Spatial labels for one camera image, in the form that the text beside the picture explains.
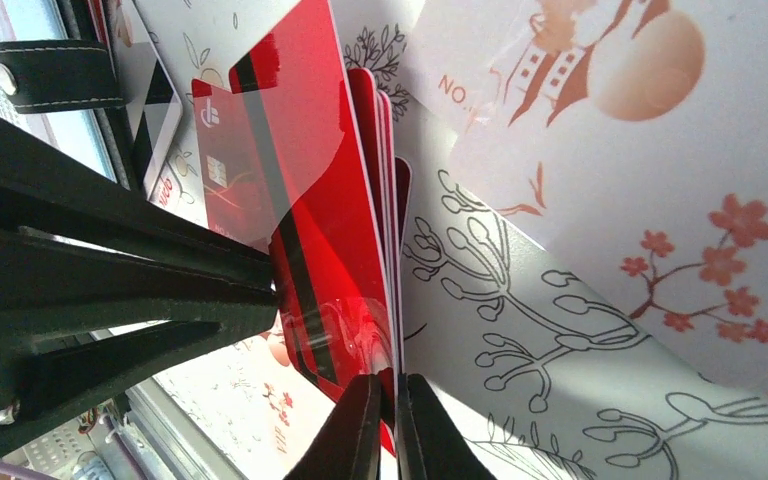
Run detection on red card with stripe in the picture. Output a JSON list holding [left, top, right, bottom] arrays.
[[228, 0, 402, 458]]

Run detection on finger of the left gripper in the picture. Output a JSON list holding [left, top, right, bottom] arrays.
[[0, 118, 273, 291], [0, 231, 277, 457]]

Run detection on aluminium rail frame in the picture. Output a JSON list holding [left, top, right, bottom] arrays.
[[19, 380, 246, 479]]

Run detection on white card red circle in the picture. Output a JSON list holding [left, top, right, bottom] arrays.
[[106, 0, 183, 212]]

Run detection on red chip card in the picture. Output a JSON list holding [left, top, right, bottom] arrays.
[[191, 79, 274, 253]]

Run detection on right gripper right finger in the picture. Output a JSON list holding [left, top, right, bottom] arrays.
[[395, 374, 494, 480]]

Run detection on black leather card holder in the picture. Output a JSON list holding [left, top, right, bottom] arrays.
[[0, 1, 142, 191]]

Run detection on white floral card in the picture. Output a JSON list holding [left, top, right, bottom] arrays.
[[402, 1, 768, 386]]

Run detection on floral patterned table mat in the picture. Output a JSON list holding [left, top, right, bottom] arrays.
[[152, 1, 768, 479]]

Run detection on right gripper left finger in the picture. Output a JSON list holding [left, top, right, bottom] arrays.
[[285, 375, 382, 480]]

